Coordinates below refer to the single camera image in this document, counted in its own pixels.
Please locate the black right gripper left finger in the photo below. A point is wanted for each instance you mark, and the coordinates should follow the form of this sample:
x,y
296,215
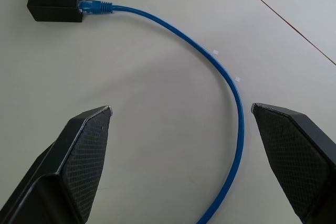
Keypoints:
x,y
65,166

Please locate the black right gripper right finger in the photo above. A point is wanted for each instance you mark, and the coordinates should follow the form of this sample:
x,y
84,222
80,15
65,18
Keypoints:
x,y
296,153

